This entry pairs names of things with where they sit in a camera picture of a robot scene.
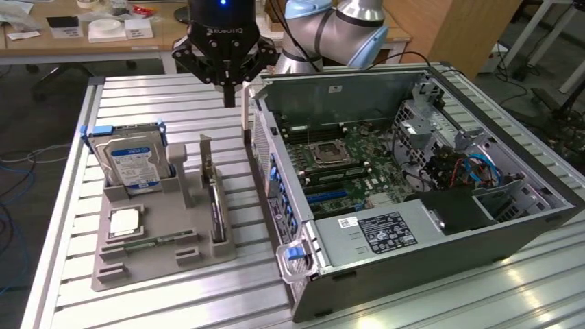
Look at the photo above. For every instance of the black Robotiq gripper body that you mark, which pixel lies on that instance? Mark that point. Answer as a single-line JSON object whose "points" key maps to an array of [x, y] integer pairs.
{"points": [[224, 41]]}

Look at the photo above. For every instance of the black graphics card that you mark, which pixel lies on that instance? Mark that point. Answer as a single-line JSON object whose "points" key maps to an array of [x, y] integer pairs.
{"points": [[217, 212]]}

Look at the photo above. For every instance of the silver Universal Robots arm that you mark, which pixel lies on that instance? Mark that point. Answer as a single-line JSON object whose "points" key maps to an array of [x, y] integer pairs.
{"points": [[320, 31]]}

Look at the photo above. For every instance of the black round lamp base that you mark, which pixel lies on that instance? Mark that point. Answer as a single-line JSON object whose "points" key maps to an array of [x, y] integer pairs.
{"points": [[181, 15]]}

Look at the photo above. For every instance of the white labelled box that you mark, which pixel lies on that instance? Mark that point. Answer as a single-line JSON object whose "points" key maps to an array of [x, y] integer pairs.
{"points": [[137, 29]]}

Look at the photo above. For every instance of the red small parts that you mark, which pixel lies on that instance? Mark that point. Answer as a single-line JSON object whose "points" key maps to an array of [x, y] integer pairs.
{"points": [[143, 11]]}

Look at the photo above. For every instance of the white box with round dish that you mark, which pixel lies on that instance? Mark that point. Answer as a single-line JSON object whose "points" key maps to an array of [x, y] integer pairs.
{"points": [[107, 31]]}

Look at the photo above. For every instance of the white tape roll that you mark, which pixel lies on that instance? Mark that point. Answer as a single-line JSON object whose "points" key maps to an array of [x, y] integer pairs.
{"points": [[85, 3]]}

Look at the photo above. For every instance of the black and white box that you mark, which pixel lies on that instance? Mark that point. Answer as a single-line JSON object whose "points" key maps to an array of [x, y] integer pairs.
{"points": [[64, 27]]}

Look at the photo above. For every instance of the wooden desk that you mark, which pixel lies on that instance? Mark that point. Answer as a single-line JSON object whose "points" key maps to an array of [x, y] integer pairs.
{"points": [[45, 46]]}

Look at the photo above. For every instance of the CPU socket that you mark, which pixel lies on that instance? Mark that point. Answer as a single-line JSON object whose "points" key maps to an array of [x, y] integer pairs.
{"points": [[328, 154]]}

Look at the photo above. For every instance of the black chair base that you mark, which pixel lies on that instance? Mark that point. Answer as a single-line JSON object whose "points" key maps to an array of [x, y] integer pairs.
{"points": [[43, 85]]}

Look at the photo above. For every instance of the hard disk with blue caddy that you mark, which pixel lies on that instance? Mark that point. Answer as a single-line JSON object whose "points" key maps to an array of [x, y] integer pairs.
{"points": [[129, 161]]}

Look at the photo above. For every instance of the white paper card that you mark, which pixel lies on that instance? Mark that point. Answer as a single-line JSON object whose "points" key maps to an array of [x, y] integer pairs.
{"points": [[23, 35]]}

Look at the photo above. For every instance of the perforated metal drive cage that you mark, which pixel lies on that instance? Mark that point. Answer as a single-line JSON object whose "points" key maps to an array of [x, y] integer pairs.
{"points": [[413, 133]]}

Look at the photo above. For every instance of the green motherboard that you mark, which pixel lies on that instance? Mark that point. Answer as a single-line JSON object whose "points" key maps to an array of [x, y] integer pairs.
{"points": [[365, 171]]}

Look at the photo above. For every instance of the wooden cabinet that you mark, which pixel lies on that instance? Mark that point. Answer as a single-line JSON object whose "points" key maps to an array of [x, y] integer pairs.
{"points": [[457, 34]]}

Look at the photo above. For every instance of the blue expansion slot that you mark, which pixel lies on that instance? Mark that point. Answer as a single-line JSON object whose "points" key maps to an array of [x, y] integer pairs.
{"points": [[326, 195]]}

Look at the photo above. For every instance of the grey plastic parts rack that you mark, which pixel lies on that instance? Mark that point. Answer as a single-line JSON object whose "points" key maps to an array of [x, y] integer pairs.
{"points": [[173, 219]]}

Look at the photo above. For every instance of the silver CPU chip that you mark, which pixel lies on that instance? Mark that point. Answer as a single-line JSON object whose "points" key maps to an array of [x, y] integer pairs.
{"points": [[124, 222]]}

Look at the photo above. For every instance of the green RAM stick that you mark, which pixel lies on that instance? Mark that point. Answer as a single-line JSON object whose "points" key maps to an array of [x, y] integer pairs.
{"points": [[151, 241]]}

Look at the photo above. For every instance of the grey power supply unit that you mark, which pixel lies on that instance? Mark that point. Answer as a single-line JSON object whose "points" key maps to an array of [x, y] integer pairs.
{"points": [[346, 240]]}

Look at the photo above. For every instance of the metal disk bay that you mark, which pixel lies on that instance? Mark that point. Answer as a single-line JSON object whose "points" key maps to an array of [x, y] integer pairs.
{"points": [[506, 195]]}

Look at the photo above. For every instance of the black floor equipment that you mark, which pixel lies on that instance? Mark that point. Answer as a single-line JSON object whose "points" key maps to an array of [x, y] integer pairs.
{"points": [[562, 120]]}

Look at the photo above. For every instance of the open black PC case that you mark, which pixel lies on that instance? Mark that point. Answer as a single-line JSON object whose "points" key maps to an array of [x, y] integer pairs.
{"points": [[410, 267]]}

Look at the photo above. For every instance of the white table frame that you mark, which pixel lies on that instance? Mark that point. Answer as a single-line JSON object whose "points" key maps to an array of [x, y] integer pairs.
{"points": [[534, 31]]}

